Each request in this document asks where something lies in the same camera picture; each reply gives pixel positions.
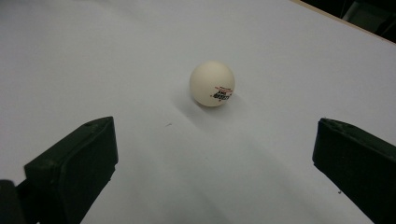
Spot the white ping-pong ball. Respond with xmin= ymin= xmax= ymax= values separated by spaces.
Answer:
xmin=189 ymin=61 xmax=236 ymax=108

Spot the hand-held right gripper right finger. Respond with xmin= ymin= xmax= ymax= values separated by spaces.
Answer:
xmin=312 ymin=117 xmax=396 ymax=224

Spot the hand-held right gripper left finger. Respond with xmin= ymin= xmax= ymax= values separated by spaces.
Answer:
xmin=18 ymin=116 xmax=120 ymax=224

